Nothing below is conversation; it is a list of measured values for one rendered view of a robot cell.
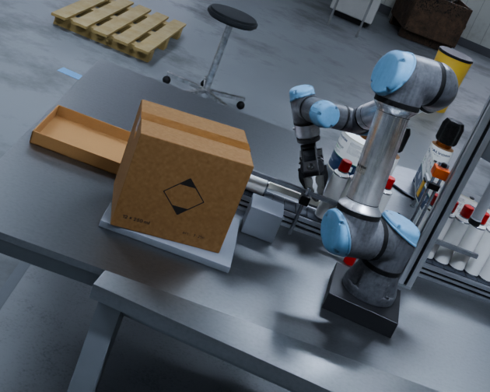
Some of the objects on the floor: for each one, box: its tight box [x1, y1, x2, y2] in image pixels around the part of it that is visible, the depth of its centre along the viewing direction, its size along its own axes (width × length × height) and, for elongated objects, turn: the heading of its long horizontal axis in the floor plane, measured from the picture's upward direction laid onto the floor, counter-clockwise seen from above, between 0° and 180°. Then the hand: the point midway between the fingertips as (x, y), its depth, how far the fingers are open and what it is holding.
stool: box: [163, 4, 258, 110], centre depth 579 cm, size 60×63×67 cm
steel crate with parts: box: [389, 0, 473, 51], centre depth 1141 cm, size 99×115×70 cm
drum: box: [434, 46, 474, 113], centre depth 814 cm, size 37×36×57 cm
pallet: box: [51, 0, 187, 62], centre depth 668 cm, size 125×82×11 cm, turn 131°
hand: (316, 198), depth 256 cm, fingers closed, pressing on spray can
